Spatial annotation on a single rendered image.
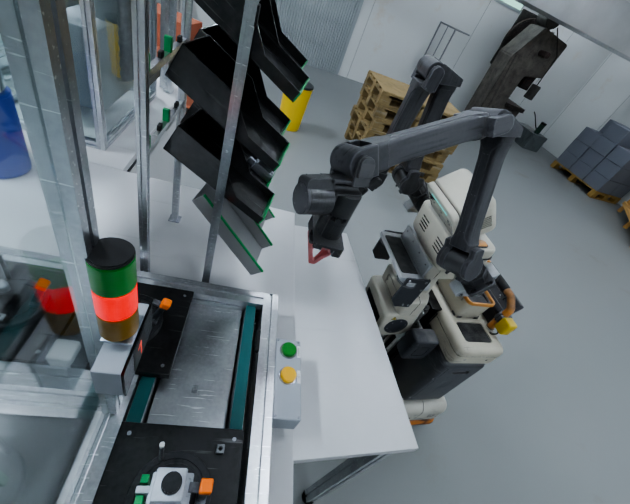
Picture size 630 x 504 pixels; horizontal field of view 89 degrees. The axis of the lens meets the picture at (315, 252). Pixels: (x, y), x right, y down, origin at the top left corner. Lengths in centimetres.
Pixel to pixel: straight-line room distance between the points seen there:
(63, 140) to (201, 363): 67
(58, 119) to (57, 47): 5
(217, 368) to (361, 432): 43
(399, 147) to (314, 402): 70
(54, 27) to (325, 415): 91
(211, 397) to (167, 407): 9
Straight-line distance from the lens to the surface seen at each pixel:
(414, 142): 69
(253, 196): 91
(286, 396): 86
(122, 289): 45
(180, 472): 65
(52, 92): 33
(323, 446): 96
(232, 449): 79
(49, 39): 32
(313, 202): 56
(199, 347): 93
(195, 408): 86
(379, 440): 103
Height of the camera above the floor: 172
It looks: 40 degrees down
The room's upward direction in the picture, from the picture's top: 25 degrees clockwise
